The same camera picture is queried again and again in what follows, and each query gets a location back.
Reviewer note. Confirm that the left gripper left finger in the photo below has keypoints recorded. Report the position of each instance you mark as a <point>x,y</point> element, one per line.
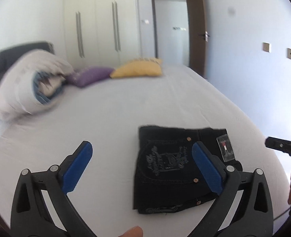
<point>30,215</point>

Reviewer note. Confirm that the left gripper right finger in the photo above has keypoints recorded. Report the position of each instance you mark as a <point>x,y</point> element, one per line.
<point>253,216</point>

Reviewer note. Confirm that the black denim pants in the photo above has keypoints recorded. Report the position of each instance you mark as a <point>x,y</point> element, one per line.
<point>167,179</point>

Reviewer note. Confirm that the person's left hand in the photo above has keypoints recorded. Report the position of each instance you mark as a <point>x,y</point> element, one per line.
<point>133,232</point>

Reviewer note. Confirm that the white bed sheet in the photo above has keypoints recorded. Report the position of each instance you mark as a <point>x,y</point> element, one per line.
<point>108,115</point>

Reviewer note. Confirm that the white and blue duvet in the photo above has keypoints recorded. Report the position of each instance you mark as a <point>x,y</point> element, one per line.
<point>33,84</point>

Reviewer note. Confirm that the purple cushion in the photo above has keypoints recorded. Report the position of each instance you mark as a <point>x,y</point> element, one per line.
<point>89,75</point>

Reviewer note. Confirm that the brown wooden door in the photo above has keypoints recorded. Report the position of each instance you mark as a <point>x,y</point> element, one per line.
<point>198,36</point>

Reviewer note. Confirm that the yellow cushion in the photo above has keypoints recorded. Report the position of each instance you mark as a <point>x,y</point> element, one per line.
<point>139,67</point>

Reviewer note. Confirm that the cream wardrobe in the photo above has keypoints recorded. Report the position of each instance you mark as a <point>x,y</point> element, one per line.
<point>101,32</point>

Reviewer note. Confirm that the upper wall switch plate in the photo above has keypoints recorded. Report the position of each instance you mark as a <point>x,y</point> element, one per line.
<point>266,47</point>

